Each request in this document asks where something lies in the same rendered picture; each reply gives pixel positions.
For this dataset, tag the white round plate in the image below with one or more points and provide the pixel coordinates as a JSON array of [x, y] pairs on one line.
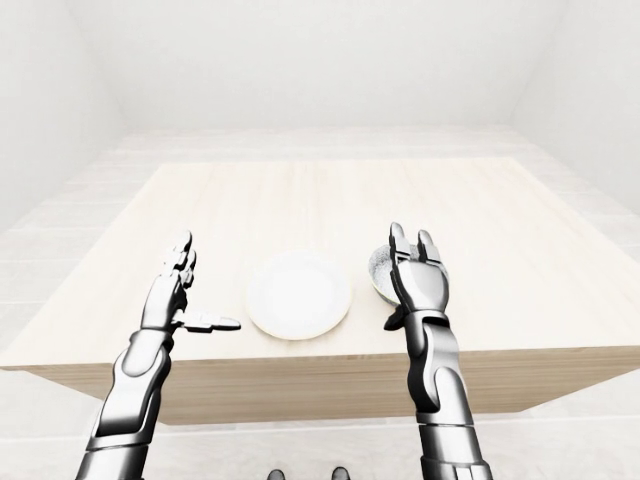
[[299, 294]]

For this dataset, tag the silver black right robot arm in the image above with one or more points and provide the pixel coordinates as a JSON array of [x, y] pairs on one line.
[[442, 390]]

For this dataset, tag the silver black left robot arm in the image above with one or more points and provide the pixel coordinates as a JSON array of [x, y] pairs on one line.
[[122, 400]]

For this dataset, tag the grey patterned bowl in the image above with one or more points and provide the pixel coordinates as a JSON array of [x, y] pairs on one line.
[[380, 272]]

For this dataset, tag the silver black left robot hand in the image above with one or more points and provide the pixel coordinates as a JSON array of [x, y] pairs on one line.
[[162, 300]]

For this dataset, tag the small dark rounded shape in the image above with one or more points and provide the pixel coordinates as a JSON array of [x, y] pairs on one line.
[[276, 473], [340, 473]]

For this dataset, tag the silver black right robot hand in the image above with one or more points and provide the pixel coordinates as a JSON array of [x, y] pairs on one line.
[[422, 290]]

